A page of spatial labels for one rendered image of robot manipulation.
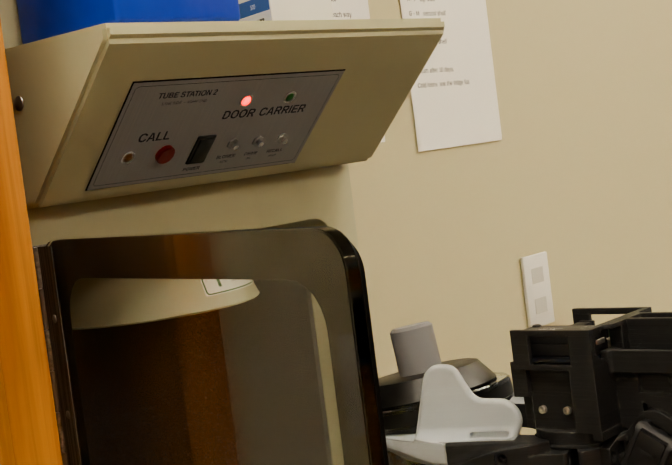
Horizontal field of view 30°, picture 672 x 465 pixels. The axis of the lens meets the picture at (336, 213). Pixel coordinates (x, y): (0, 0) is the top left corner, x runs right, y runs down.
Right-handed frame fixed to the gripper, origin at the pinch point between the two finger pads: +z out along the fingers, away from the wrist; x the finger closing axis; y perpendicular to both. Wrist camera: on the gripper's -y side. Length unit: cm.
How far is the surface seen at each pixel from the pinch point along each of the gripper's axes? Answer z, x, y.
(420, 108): 61, -80, 23
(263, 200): 18.3, -4.9, 15.5
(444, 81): 61, -87, 26
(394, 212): 62, -72, 9
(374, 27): 6.7, -6.7, 26.7
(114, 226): 18.3, 9.3, 15.5
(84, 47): 8.8, 16.9, 26.3
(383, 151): 62, -71, 18
